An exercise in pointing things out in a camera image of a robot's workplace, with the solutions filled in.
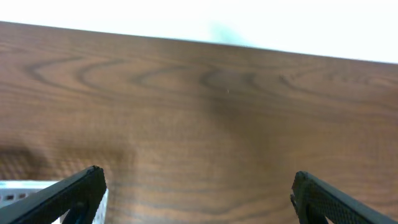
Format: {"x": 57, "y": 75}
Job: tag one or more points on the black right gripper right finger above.
{"x": 317, "y": 202}

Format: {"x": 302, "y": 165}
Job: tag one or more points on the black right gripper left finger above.
{"x": 71, "y": 200}

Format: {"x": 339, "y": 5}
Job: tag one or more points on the clear plastic basket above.
{"x": 16, "y": 190}

